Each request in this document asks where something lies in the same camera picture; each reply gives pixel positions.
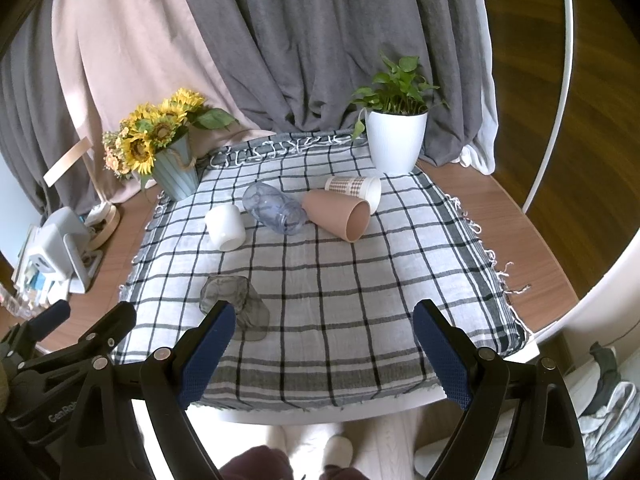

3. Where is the grey glass cup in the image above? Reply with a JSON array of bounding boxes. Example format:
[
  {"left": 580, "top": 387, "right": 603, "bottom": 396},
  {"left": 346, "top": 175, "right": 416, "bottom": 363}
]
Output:
[{"left": 200, "top": 275, "right": 271, "bottom": 343}]

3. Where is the pile of grey clothes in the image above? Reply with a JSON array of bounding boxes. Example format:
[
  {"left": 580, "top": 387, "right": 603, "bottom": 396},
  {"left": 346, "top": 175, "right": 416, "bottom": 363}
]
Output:
[{"left": 570, "top": 342, "right": 640, "bottom": 480}]

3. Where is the blue ribbed vase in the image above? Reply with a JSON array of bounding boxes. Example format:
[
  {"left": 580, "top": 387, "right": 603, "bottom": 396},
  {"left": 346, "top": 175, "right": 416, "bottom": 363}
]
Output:
[{"left": 150, "top": 137, "right": 201, "bottom": 202}]

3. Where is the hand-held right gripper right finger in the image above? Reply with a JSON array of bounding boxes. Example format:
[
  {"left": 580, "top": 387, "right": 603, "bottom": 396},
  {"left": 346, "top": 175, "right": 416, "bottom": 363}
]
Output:
[{"left": 413, "top": 299, "right": 589, "bottom": 480}]

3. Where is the round wooden lamp base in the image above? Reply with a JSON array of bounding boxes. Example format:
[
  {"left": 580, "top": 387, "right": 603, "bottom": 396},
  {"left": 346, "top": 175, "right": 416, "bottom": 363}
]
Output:
[{"left": 86, "top": 204, "right": 121, "bottom": 252}]

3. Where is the patterned paper cup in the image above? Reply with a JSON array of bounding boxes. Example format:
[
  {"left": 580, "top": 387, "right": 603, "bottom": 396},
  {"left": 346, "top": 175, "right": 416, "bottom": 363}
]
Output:
[{"left": 324, "top": 176, "right": 382, "bottom": 214}]

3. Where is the grey curtain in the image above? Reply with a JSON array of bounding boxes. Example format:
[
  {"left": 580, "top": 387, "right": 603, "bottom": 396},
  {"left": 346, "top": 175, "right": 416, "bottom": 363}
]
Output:
[
  {"left": 165, "top": 0, "right": 493, "bottom": 167},
  {"left": 0, "top": 0, "right": 126, "bottom": 221}
]

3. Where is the checked tablecloth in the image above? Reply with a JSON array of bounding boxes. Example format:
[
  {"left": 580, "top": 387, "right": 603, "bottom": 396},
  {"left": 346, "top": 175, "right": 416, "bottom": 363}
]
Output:
[{"left": 111, "top": 132, "right": 529, "bottom": 413}]

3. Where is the sunflower bouquet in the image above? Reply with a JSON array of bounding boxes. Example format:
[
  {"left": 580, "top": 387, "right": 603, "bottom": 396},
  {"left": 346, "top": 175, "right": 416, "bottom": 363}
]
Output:
[{"left": 102, "top": 88, "right": 241, "bottom": 191}]

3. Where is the clear blue glass cup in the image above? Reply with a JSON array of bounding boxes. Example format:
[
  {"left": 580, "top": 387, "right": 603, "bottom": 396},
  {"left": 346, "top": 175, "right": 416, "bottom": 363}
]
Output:
[{"left": 242, "top": 182, "right": 309, "bottom": 235}]

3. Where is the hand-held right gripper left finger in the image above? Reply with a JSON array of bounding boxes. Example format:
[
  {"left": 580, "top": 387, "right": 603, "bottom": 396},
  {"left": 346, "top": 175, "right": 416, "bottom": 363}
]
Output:
[{"left": 60, "top": 301, "right": 236, "bottom": 480}]

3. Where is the white cup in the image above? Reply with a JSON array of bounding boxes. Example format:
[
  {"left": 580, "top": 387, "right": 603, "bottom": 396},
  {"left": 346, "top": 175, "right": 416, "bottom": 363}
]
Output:
[{"left": 205, "top": 203, "right": 247, "bottom": 252}]

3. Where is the beige curtain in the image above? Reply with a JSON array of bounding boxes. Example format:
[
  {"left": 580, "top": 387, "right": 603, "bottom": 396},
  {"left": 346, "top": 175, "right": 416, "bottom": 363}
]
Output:
[{"left": 50, "top": 0, "right": 278, "bottom": 203}]

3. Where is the white curtain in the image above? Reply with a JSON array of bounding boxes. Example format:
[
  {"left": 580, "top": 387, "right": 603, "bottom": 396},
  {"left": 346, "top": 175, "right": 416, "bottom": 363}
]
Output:
[{"left": 457, "top": 0, "right": 502, "bottom": 177}]

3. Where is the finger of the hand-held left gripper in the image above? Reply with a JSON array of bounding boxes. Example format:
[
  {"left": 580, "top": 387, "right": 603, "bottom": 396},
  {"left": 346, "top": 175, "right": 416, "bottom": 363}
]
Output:
[
  {"left": 0, "top": 300, "right": 71, "bottom": 361},
  {"left": 75, "top": 303, "right": 137, "bottom": 359}
]

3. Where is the pink cup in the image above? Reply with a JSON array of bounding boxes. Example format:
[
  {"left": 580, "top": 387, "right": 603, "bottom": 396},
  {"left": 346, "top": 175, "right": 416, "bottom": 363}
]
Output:
[{"left": 301, "top": 189, "right": 371, "bottom": 244}]

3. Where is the white ribbed plant pot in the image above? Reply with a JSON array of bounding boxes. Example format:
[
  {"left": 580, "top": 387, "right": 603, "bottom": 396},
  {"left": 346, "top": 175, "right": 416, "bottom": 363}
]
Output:
[{"left": 364, "top": 109, "right": 429, "bottom": 177}]

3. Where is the white hoop frame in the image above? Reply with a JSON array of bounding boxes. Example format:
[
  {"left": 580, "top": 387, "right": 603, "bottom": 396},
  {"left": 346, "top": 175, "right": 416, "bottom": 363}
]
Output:
[{"left": 521, "top": 0, "right": 574, "bottom": 214}]

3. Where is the green pothos plant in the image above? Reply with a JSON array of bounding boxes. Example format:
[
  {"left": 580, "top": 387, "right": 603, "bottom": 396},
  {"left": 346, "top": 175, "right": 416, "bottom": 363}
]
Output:
[{"left": 350, "top": 52, "right": 449, "bottom": 141}]

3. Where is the white desktop device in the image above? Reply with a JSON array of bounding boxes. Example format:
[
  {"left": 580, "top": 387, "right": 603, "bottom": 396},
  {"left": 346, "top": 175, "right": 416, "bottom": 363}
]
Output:
[{"left": 27, "top": 207, "right": 95, "bottom": 294}]

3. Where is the person's maroon trouser leg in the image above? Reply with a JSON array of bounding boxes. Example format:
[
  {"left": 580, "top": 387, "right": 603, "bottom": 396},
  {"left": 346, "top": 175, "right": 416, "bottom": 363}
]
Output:
[
  {"left": 219, "top": 447, "right": 294, "bottom": 480},
  {"left": 320, "top": 465, "right": 362, "bottom": 480}
]

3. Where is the white slipper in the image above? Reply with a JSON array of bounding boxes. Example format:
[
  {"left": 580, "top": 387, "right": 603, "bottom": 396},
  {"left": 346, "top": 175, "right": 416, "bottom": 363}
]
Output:
[
  {"left": 324, "top": 435, "right": 354, "bottom": 472},
  {"left": 266, "top": 425, "right": 302, "bottom": 467}
]

